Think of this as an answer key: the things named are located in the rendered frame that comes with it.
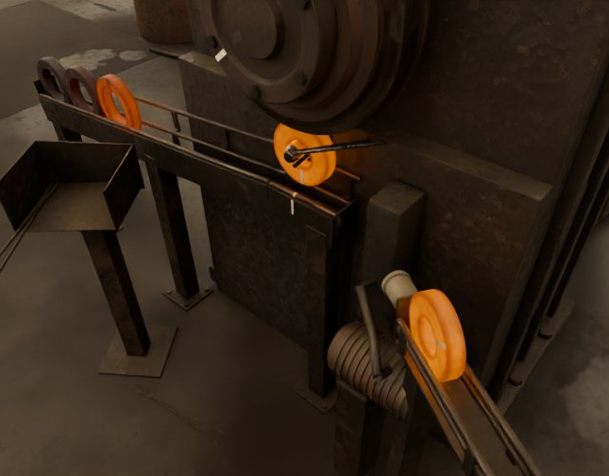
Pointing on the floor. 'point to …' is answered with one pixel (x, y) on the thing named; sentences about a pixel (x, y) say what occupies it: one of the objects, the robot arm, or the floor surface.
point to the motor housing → (363, 397)
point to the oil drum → (163, 21)
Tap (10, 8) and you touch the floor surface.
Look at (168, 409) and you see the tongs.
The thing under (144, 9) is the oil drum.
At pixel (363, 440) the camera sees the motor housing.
